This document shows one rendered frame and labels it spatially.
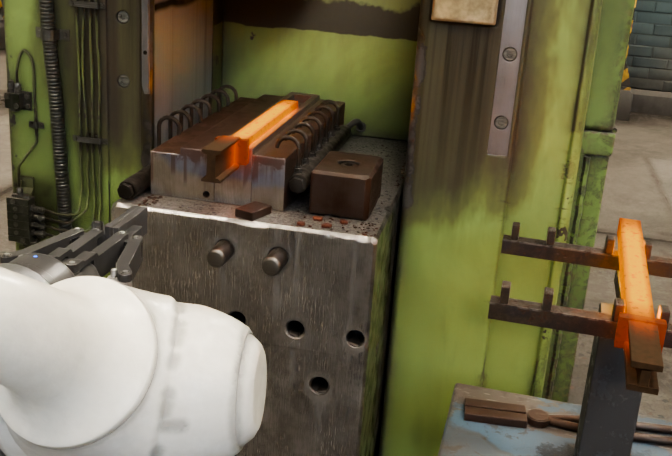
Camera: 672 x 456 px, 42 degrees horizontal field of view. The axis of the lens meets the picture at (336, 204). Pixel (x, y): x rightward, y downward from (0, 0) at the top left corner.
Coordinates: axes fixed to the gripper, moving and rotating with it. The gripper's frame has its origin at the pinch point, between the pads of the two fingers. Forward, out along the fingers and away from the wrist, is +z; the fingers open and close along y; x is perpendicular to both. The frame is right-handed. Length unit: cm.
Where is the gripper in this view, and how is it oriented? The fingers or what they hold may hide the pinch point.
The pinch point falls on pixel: (126, 229)
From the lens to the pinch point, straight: 93.4
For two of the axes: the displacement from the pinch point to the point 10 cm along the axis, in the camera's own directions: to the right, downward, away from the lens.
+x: 0.7, -9.5, -3.1
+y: 9.8, 1.3, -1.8
